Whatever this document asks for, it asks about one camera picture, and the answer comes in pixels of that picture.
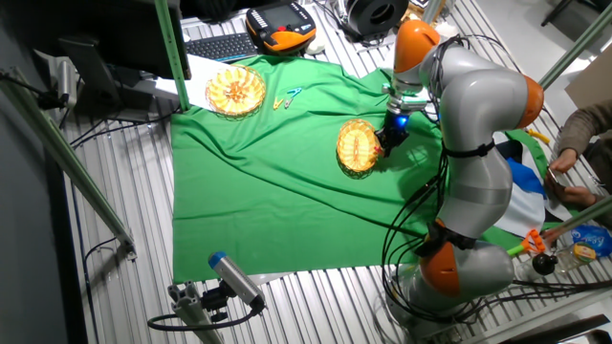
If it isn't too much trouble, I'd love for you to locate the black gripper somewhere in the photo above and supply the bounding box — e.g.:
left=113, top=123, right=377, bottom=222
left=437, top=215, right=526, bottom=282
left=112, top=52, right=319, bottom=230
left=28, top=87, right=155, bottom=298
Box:
left=376, top=113, right=411, bottom=159

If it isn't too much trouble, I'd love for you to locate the person's right forearm brown sleeve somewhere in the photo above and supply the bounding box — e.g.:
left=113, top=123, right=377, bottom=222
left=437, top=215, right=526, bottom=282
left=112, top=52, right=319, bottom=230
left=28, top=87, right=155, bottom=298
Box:
left=557, top=98, right=612, bottom=155

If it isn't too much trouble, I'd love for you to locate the person's right hand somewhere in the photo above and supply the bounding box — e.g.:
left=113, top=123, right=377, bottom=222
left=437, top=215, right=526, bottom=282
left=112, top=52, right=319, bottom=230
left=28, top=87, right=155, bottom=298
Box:
left=549, top=147, right=579, bottom=174

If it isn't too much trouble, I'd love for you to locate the person's left hand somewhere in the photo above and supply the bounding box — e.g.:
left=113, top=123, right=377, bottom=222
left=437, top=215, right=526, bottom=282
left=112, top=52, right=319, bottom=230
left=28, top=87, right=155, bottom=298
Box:
left=546, top=183, right=598, bottom=209

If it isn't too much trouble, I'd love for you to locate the oval wicker basket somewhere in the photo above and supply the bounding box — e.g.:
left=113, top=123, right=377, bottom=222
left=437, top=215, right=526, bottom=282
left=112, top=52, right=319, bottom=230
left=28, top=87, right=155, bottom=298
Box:
left=336, top=118, right=382, bottom=173

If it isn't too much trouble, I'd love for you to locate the green cloth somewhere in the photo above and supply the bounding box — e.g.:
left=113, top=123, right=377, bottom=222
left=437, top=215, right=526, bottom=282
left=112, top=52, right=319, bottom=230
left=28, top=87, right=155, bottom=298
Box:
left=170, top=54, right=575, bottom=284

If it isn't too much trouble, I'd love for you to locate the black filament spool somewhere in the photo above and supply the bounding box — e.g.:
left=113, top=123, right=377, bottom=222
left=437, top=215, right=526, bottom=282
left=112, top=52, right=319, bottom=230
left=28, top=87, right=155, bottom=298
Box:
left=344, top=0, right=410, bottom=42

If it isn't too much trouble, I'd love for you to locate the yellow tool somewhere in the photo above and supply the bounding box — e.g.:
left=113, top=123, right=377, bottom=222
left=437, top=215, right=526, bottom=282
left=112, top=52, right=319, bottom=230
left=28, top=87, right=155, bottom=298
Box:
left=525, top=127, right=552, bottom=145

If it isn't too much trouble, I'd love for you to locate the orange and black teach pendant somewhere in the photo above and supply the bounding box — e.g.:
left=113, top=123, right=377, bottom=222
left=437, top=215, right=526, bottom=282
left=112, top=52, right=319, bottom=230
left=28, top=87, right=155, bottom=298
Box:
left=245, top=1, right=317, bottom=55

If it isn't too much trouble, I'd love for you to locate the round wicker basket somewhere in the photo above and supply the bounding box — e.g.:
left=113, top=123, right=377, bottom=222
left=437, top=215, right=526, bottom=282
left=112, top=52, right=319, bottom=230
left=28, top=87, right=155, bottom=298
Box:
left=205, top=64, right=268, bottom=118

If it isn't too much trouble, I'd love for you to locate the orange and green toy tool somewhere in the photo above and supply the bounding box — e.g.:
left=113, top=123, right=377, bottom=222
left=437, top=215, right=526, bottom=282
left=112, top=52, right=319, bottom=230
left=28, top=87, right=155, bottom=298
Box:
left=506, top=228, right=547, bottom=258

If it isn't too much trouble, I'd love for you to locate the black keyboard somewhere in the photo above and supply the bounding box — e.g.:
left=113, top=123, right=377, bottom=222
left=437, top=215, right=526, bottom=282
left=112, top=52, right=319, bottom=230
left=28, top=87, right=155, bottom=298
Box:
left=184, top=32, right=259, bottom=64

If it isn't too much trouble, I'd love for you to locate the white paper sheet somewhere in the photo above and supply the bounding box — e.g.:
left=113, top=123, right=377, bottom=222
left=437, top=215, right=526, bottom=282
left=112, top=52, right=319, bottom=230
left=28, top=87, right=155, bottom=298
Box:
left=155, top=53, right=226, bottom=112

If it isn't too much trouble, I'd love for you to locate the glass bottle with black cap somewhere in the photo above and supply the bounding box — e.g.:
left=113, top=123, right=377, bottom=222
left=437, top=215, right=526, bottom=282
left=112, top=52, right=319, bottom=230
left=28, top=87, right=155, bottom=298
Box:
left=518, top=241, right=599, bottom=281

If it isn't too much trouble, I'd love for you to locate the brown cardboard sheet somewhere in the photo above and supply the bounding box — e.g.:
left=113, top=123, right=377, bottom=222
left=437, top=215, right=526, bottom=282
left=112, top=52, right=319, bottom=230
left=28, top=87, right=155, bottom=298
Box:
left=566, top=47, right=612, bottom=109

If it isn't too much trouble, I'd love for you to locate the black chair base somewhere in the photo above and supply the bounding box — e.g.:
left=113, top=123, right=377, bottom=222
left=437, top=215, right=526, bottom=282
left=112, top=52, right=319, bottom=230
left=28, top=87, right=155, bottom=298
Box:
left=539, top=0, right=612, bottom=28

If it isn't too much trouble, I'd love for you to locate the blue plastic bag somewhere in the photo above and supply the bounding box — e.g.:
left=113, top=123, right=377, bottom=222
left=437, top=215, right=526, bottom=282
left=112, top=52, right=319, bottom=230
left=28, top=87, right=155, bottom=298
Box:
left=569, top=224, right=612, bottom=259

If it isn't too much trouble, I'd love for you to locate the black monitor with stand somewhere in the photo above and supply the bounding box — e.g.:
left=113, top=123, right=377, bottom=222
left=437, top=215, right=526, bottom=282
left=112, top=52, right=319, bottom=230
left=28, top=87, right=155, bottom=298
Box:
left=28, top=0, right=192, bottom=123

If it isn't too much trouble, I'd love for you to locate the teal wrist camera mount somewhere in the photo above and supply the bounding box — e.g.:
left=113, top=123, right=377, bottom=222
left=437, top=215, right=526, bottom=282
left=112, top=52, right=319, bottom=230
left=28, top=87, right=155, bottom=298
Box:
left=381, top=81, right=429, bottom=116

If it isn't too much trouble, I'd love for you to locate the grey camera with blue cap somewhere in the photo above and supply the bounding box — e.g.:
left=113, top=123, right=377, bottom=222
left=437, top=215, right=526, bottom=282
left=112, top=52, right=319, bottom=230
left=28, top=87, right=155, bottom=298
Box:
left=208, top=250, right=267, bottom=312

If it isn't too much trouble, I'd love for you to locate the green frame post near bottle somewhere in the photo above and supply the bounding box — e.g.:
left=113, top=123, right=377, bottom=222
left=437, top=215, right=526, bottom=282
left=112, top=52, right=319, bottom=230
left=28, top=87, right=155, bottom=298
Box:
left=542, top=195, right=612, bottom=238

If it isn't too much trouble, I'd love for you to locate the green slanted frame post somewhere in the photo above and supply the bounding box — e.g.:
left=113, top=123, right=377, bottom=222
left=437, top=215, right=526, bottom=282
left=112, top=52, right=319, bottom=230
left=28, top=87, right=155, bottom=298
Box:
left=538, top=2, right=612, bottom=88

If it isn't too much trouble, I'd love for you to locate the green frame post by monitor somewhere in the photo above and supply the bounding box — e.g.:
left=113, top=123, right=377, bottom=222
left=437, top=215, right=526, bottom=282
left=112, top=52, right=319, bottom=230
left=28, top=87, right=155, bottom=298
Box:
left=153, top=0, right=191, bottom=113

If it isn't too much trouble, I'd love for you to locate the short aluminium profile mount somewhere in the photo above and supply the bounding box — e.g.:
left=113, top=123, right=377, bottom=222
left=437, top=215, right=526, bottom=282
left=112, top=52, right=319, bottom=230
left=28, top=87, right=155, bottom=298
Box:
left=166, top=280, right=226, bottom=344

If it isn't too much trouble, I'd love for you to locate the black camera cable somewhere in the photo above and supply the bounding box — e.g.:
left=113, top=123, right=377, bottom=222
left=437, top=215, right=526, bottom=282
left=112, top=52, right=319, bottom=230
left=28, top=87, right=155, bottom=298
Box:
left=146, top=305, right=262, bottom=333

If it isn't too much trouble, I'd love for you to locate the black floor cable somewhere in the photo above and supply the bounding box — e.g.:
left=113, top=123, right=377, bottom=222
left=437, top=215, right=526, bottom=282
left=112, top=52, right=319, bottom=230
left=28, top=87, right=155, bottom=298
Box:
left=69, top=110, right=173, bottom=147

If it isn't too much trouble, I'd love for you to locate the long aluminium frame beam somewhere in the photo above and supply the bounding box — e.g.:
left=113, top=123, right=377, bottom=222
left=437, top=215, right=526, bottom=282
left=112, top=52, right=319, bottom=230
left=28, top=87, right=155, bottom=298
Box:
left=0, top=66, right=139, bottom=262

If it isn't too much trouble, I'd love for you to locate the small grey mounted camera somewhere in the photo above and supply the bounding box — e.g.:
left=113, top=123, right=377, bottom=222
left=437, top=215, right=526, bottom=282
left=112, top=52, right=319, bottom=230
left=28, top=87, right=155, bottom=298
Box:
left=55, top=59, right=78, bottom=109

